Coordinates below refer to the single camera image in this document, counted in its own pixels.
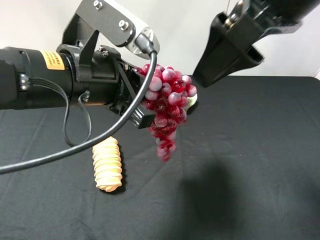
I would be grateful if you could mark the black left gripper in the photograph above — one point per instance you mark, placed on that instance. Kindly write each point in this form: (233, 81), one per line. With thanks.
(113, 82)

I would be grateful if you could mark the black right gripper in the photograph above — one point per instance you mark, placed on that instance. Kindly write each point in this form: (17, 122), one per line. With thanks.
(203, 73)

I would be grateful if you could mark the red artificial grape bunch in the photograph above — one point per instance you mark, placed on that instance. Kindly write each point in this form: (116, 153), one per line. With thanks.
(170, 94)

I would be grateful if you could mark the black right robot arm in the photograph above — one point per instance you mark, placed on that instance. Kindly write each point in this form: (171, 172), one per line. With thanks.
(292, 7)

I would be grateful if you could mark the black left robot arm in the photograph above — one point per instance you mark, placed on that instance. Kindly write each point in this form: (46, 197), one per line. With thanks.
(33, 79)

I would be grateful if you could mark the orange ridged bread roll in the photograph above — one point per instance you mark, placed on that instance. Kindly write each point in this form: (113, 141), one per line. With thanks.
(107, 165)

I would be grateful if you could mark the black tablecloth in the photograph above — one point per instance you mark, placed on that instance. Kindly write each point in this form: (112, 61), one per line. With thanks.
(246, 167)

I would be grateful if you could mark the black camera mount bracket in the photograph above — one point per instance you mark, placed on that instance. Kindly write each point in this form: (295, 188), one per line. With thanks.
(102, 17)

